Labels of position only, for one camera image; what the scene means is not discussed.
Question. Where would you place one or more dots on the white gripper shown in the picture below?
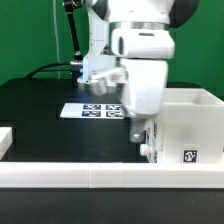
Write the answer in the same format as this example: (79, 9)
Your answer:
(144, 83)

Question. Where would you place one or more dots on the white drawer cabinet box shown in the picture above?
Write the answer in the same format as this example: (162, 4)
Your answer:
(193, 127)

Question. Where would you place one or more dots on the white drawer with knob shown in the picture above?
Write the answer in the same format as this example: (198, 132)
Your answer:
(149, 152)

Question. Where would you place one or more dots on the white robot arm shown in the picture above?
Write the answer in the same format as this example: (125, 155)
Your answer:
(129, 46)

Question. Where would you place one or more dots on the white marker sheet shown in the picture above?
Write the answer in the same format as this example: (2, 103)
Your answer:
(92, 111)

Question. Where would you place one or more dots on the white left fence block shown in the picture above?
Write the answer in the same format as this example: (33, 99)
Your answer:
(5, 140)

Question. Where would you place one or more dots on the white front fence rail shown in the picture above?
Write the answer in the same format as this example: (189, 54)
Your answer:
(110, 175)

